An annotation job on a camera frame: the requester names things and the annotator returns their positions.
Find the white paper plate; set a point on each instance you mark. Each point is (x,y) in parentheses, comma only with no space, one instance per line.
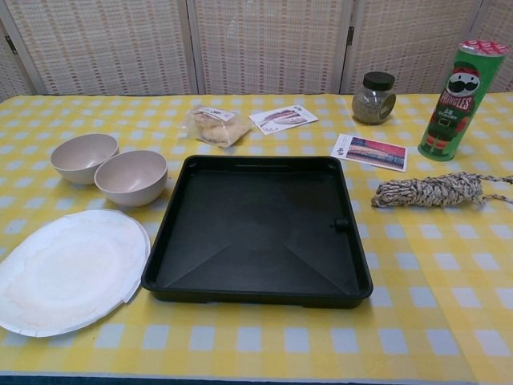
(68,272)

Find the black square plastic tray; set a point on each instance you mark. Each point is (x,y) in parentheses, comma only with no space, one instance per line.
(256,240)

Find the beige bowl with pink stain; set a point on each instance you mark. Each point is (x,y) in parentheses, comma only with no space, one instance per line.
(84,154)

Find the green Pringles can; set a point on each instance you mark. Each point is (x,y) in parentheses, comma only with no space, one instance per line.
(453,112)

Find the yellow checkered tablecloth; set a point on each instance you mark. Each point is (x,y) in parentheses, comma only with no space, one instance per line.
(256,341)

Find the glass jar with black lid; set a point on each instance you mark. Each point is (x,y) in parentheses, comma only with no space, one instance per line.
(372,104)

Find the plain beige bowl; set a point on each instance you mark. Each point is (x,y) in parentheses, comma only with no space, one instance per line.
(128,188)

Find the beige woven folding screen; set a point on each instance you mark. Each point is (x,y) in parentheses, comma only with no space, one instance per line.
(120,48)

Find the postcard with red blue picture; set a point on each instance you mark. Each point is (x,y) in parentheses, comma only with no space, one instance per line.
(372,152)

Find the white postcard with drawing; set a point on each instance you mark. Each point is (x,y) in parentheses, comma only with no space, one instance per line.
(280,119)

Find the clear bag of cookies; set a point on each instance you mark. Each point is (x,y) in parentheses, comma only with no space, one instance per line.
(218,128)

